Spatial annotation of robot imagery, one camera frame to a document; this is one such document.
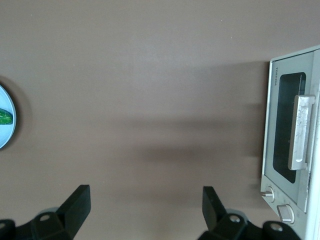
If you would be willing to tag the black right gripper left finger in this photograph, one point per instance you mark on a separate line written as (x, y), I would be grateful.
(75, 210)

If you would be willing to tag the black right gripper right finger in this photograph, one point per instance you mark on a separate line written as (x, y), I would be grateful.
(216, 212)

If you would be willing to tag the small silver oven knob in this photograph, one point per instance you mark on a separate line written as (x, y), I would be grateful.
(268, 194)

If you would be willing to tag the large silver oven knob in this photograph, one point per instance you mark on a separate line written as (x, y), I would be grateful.
(285, 213)

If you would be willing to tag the white toaster oven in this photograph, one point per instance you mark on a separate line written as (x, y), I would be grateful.
(313, 212)

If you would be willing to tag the light blue plate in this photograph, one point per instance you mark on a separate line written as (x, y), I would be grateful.
(6, 135)

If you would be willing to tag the green cucumber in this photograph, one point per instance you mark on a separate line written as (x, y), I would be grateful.
(5, 117)

